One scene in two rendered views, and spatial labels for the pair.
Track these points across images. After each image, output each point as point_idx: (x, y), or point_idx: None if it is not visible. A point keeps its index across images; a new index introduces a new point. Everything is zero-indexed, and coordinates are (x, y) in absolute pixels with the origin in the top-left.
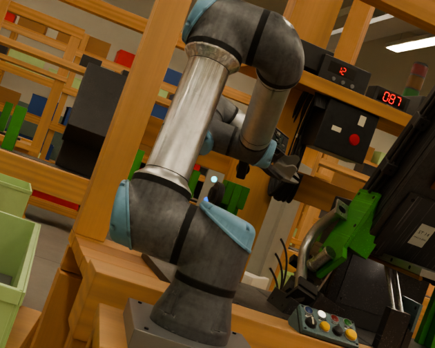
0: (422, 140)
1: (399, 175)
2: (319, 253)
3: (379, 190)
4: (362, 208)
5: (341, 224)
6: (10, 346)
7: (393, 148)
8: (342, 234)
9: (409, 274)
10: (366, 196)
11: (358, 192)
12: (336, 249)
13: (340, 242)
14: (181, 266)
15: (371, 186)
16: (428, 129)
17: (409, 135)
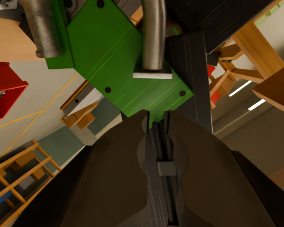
0: (160, 205)
1: (148, 162)
2: (40, 36)
3: (160, 124)
4: (138, 102)
5: (133, 55)
6: None
7: (174, 188)
8: (105, 61)
9: (70, 97)
10: (159, 109)
11: (187, 92)
12: (74, 50)
13: (86, 59)
14: None
15: (155, 134)
16: (167, 216)
17: (167, 212)
